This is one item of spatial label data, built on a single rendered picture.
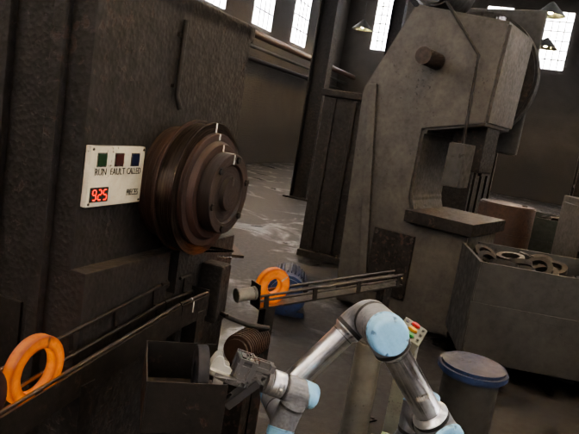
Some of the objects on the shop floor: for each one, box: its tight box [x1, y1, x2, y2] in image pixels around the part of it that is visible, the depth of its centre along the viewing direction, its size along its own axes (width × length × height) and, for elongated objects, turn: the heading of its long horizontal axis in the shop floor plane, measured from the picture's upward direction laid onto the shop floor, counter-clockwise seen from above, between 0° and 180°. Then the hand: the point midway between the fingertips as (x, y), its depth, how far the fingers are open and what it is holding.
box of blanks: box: [445, 241, 579, 388], centre depth 408 cm, size 103×83×77 cm
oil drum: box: [477, 198, 537, 250], centre depth 655 cm, size 59×59×89 cm
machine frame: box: [0, 0, 256, 434], centre depth 232 cm, size 73×108×176 cm
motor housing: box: [221, 323, 271, 434], centre depth 253 cm, size 13×22×54 cm, turn 114°
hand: (201, 366), depth 167 cm, fingers closed, pressing on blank
